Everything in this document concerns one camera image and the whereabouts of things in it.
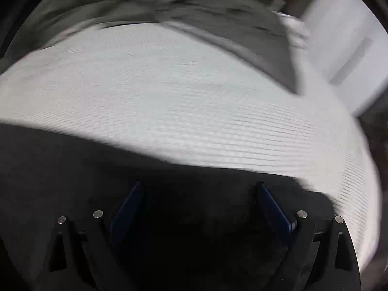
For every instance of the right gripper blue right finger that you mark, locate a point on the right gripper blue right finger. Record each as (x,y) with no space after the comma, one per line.
(317,252)

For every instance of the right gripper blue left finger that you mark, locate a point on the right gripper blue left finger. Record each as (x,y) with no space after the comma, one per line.
(82,253)

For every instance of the black pants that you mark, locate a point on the black pants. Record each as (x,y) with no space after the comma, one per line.
(194,228)

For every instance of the white honeycomb mattress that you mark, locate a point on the white honeycomb mattress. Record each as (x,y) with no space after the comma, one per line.
(168,94)

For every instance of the white crumpled bedsheet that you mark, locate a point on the white crumpled bedsheet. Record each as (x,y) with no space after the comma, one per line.
(297,32)

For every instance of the dark grey duvet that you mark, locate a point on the dark grey duvet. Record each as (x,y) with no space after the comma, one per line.
(245,28)

